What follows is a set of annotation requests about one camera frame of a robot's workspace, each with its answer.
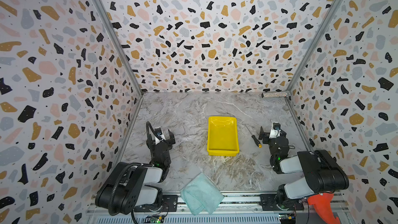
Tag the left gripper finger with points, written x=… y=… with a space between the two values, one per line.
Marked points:
x=150 y=141
x=171 y=140

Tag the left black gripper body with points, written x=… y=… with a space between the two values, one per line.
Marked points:
x=161 y=143

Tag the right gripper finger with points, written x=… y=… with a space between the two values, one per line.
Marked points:
x=263 y=136
x=282 y=133

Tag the black yellow handled screwdriver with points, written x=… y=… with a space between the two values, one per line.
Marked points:
x=257 y=142

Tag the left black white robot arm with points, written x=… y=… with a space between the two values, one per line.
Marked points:
x=130 y=186

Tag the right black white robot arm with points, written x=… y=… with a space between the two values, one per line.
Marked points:
x=321 y=173

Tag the yellow plastic bin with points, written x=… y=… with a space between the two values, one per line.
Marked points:
x=222 y=137

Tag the glittery silver cylinder roll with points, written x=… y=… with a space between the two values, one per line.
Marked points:
x=275 y=94

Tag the light green folded cloth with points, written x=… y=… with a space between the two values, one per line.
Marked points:
x=201 y=195

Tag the green circuit board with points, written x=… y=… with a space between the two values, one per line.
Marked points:
x=154 y=219

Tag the red orange plastic object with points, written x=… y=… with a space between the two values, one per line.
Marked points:
x=322 y=206

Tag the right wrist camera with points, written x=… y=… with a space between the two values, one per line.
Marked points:
x=275 y=130

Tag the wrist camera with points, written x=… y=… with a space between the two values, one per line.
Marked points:
x=159 y=137
x=275 y=130

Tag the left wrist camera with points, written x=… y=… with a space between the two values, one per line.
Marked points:
x=159 y=137

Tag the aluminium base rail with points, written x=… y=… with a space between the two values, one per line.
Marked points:
x=248 y=207

